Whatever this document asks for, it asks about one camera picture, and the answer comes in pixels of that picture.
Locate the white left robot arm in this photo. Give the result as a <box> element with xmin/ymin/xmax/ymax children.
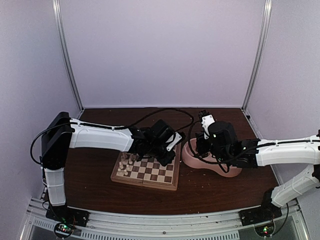
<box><xmin>29</xmin><ymin>111</ymin><xmax>185</xmax><ymax>222</ymax></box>

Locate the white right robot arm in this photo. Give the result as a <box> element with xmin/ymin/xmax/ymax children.
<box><xmin>194</xmin><ymin>116</ymin><xmax>320</xmax><ymax>221</ymax></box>

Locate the wooden chess board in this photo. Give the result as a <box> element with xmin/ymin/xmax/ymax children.
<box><xmin>110</xmin><ymin>144</ymin><xmax>181</xmax><ymax>191</ymax></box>

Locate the white chess pieces row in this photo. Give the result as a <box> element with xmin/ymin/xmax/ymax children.
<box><xmin>116</xmin><ymin>152</ymin><xmax>138</xmax><ymax>179</ymax></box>

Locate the pink plastic double bowl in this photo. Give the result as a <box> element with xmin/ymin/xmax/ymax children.
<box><xmin>181</xmin><ymin>138</ymin><xmax>242</xmax><ymax>178</ymax></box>

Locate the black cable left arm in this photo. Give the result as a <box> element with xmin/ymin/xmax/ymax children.
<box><xmin>112</xmin><ymin>108</ymin><xmax>195</xmax><ymax>136</ymax></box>

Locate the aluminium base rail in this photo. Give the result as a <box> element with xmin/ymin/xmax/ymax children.
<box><xmin>20</xmin><ymin>197</ymin><xmax>306</xmax><ymax>240</ymax></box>

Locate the aluminium frame post right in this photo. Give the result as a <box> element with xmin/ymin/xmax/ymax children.
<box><xmin>241</xmin><ymin>0</ymin><xmax>273</xmax><ymax>112</ymax></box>

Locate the aluminium frame post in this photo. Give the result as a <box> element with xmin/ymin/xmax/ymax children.
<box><xmin>52</xmin><ymin>0</ymin><xmax>85</xmax><ymax>113</ymax></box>
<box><xmin>241</xmin><ymin>0</ymin><xmax>273</xmax><ymax>112</ymax></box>

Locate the aluminium frame post left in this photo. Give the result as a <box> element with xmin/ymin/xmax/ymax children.
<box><xmin>52</xmin><ymin>0</ymin><xmax>85</xmax><ymax>113</ymax></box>

